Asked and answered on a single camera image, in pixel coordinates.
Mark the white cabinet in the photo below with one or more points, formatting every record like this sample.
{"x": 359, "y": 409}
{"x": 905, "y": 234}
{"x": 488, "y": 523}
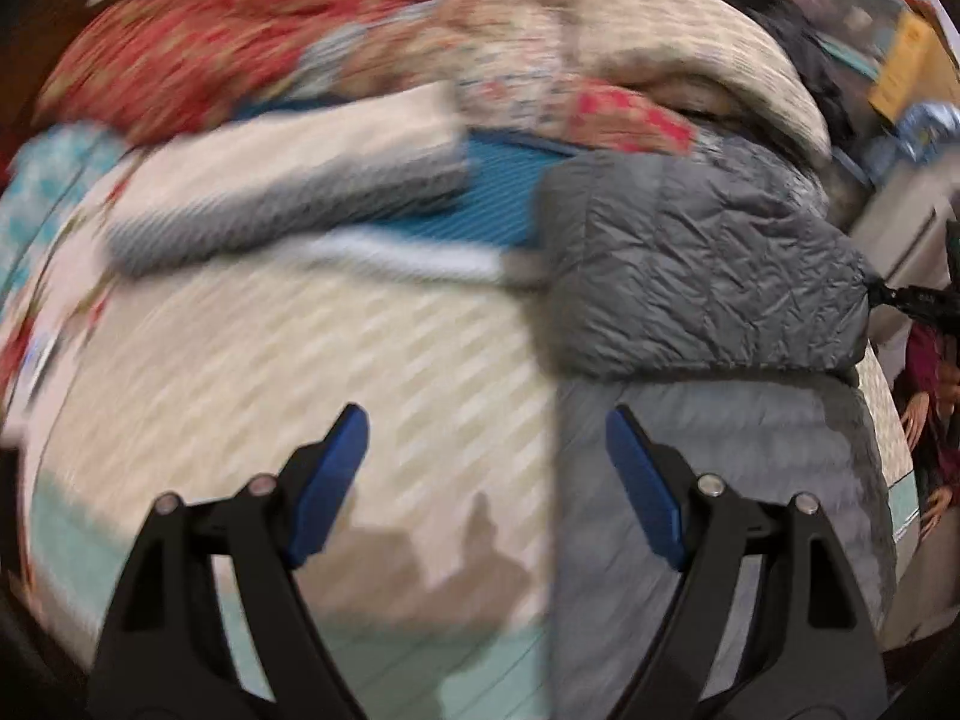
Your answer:
{"x": 902, "y": 230}

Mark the bystander hand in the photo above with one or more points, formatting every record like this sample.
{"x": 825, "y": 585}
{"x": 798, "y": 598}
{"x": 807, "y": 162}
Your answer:
{"x": 914, "y": 417}

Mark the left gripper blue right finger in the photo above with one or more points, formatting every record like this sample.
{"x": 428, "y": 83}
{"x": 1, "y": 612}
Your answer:
{"x": 810, "y": 650}

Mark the red floral patchwork quilt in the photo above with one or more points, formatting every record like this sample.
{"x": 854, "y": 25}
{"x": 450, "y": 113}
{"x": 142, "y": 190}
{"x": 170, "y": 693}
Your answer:
{"x": 155, "y": 69}

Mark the grey puffer jacket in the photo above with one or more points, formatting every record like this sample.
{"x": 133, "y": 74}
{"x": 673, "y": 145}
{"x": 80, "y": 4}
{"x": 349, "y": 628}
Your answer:
{"x": 729, "y": 319}

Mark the patterned teal beige bedspread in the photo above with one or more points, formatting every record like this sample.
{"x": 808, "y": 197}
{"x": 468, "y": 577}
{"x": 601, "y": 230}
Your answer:
{"x": 434, "y": 590}

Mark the person in maroon jacket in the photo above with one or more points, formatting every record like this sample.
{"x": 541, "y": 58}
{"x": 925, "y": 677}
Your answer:
{"x": 931, "y": 366}

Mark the teal white lattice pillow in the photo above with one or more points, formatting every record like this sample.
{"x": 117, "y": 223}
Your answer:
{"x": 52, "y": 173}

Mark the cream printed folded blanket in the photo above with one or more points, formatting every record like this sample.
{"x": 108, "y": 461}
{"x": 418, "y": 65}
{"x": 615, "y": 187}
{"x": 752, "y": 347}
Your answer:
{"x": 637, "y": 42}

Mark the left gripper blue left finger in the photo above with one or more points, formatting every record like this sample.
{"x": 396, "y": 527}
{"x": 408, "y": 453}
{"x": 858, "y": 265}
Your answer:
{"x": 163, "y": 651}

